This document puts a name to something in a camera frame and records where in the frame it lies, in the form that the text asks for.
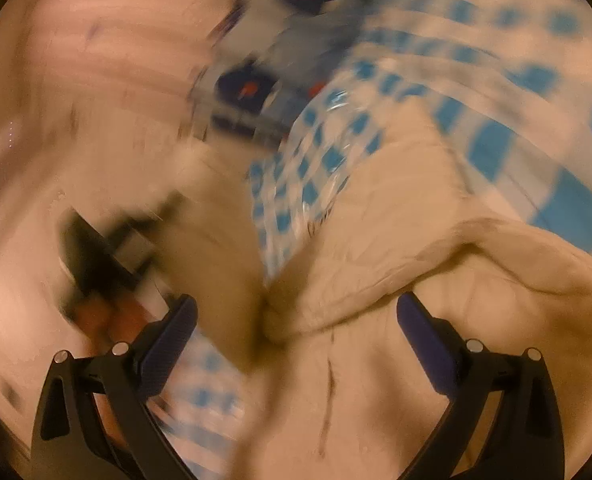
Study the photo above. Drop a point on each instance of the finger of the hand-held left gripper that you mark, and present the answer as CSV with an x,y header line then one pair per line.
x,y
146,220

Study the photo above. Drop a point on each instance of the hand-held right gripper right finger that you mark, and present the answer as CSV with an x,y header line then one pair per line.
x,y
425,340

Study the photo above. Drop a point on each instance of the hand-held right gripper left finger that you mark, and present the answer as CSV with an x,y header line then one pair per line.
x,y
168,340

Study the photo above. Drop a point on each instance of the person's left hand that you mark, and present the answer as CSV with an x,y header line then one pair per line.
x,y
108,317

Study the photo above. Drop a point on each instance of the whale print curtain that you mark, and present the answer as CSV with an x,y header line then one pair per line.
x,y
296,35

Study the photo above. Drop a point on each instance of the blue checkered bed cover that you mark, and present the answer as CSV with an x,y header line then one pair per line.
x,y
525,110

